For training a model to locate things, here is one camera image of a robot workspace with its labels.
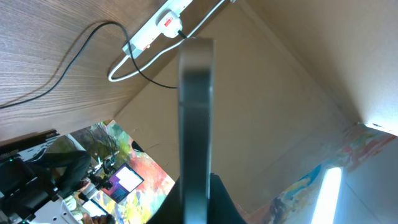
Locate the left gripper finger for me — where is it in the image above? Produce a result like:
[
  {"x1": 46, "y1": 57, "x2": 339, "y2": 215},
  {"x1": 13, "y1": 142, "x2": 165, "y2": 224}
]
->
[{"x1": 147, "y1": 172, "x2": 248, "y2": 224}]

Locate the black USB charging cable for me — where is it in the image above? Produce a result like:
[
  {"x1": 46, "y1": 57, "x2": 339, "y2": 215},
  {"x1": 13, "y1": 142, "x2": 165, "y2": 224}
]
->
[{"x1": 0, "y1": 21, "x2": 188, "y2": 110}]

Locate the Galaxy S25 smartphone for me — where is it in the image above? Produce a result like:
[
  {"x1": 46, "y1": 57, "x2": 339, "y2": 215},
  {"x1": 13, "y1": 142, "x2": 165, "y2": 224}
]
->
[{"x1": 178, "y1": 38, "x2": 215, "y2": 223}]

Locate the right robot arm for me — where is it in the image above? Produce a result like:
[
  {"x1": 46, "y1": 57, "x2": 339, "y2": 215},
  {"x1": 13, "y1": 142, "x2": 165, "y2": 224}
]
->
[{"x1": 1, "y1": 157, "x2": 79, "y2": 224}]

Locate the white charger plug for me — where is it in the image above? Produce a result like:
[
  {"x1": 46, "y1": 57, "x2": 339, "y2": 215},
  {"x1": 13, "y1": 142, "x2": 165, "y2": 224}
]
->
[{"x1": 156, "y1": 10, "x2": 183, "y2": 38}]

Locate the laptop with bright screen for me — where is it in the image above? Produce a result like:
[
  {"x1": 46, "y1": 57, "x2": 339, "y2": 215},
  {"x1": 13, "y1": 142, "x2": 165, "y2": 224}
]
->
[{"x1": 102, "y1": 163, "x2": 144, "y2": 203}]

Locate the person in dark clothes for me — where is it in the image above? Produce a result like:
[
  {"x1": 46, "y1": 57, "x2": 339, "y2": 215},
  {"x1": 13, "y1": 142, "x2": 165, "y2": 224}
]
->
[{"x1": 31, "y1": 151, "x2": 91, "y2": 198}]

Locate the white power strip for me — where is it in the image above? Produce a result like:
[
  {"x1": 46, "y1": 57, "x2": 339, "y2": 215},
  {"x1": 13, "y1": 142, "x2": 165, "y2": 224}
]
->
[{"x1": 129, "y1": 0, "x2": 192, "y2": 58}]

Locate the white power strip cord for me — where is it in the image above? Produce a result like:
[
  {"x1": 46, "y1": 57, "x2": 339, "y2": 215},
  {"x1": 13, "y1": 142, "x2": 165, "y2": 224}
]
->
[{"x1": 107, "y1": 0, "x2": 237, "y2": 83}]

